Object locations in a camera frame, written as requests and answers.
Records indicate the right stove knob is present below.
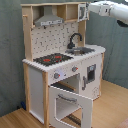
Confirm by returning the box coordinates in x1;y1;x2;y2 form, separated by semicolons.
72;66;78;72

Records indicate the white toy microwave door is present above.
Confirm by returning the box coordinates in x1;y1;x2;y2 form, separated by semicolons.
78;4;89;21

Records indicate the left stove knob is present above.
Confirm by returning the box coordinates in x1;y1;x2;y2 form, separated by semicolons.
54;73;60;79

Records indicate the grey fridge door handle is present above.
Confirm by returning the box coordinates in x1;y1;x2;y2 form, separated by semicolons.
82;76;86;90

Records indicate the stove knob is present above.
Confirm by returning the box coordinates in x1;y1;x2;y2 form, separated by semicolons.
54;73;60;79
72;66;78;72

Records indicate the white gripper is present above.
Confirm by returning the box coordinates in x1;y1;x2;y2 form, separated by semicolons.
88;1;103;15

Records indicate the wooden toy kitchen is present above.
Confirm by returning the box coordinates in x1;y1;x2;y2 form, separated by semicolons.
22;2;105;128

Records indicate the grey toy sink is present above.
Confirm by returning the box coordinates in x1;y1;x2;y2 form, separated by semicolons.
65;47;95;56

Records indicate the grey range hood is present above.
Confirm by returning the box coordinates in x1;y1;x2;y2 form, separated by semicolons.
34;5;64;27

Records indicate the white oven door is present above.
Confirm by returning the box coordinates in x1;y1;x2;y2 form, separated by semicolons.
49;86;93;128

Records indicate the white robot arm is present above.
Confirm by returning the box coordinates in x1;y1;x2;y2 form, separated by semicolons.
88;1;128;27

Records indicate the black toy faucet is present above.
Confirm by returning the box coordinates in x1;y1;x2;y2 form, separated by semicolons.
67;33;82;49

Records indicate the black toy stovetop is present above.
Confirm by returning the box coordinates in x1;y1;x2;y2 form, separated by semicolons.
34;53;71;66

